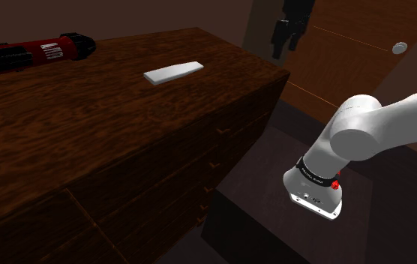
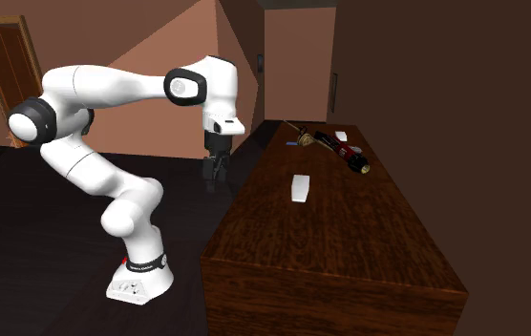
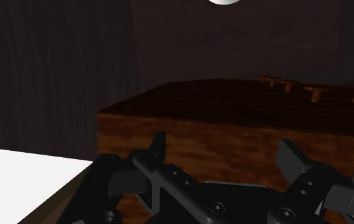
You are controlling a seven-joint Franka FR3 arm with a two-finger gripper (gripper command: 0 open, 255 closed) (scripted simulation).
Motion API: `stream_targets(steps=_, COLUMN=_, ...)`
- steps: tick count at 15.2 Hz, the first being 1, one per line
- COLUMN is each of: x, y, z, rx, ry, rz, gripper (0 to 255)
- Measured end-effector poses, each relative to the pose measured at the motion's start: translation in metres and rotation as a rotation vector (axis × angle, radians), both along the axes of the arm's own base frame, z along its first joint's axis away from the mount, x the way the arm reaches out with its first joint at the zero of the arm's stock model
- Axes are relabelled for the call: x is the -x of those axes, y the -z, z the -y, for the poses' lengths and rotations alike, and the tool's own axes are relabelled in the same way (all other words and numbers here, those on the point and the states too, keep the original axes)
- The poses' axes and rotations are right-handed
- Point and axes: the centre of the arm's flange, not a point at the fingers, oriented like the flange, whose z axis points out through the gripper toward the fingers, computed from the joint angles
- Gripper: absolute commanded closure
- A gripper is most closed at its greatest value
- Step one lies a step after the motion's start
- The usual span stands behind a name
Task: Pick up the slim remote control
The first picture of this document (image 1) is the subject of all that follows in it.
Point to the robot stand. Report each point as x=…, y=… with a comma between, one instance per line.
x=267, y=204

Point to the dark wooden chest of drawers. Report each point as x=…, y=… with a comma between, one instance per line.
x=84, y=120

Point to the brown door with round knob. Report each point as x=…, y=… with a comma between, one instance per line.
x=343, y=58

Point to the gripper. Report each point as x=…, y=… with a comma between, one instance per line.
x=298, y=10

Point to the red and black cylinder tool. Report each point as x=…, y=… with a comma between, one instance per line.
x=44, y=51

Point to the white flat remote control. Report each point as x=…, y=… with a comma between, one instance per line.
x=173, y=72

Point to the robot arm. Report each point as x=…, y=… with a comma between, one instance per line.
x=354, y=128

